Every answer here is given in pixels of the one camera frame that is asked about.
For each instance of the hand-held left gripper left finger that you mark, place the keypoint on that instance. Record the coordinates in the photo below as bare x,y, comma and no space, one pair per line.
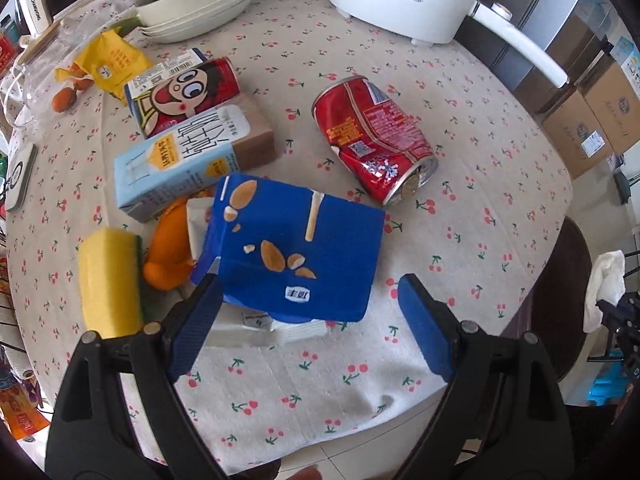
192,325

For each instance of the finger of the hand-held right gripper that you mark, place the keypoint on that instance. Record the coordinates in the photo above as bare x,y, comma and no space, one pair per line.
622,317

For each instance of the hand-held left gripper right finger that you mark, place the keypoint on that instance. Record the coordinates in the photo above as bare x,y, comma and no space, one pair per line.
425,325

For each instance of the yellow sponge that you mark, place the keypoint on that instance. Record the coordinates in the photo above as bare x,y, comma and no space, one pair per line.
107,280

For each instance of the blue snack box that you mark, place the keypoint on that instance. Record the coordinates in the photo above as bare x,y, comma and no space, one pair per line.
300,240

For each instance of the light blue milk carton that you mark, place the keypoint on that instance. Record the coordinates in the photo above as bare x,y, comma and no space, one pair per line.
170,165

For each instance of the brown cardboard box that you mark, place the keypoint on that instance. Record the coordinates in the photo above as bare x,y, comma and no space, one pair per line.
256,140

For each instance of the crushed red drink can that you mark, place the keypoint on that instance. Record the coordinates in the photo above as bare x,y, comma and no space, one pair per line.
370,135

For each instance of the red cartoon drink can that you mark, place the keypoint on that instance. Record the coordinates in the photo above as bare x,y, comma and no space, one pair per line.
192,92

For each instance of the person's left hand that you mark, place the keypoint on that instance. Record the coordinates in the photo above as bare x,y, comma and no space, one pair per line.
300,474

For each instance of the white cloth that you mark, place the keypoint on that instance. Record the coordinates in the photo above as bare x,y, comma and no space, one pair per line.
607,285

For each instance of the orange snack packet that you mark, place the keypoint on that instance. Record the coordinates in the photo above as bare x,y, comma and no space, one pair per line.
22,410

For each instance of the white square device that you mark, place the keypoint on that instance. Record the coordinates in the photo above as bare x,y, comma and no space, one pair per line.
20,180

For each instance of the small orange fruit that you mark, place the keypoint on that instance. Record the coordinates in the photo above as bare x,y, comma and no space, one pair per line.
62,100
81,83

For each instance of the yellow snack packet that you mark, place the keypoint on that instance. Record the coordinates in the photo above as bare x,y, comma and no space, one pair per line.
112,62

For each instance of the cherry print tablecloth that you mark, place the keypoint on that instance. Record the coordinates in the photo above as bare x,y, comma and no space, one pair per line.
310,60

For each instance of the glass container with wooden lid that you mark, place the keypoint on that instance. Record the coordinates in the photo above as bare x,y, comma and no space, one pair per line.
37,75

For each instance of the cream plate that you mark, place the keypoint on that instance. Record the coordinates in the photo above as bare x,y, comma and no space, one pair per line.
235,2
220,27

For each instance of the grey refrigerator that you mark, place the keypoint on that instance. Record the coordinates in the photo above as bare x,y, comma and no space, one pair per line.
550,20

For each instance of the green vegetable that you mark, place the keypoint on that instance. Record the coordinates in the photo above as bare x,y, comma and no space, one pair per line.
125,25

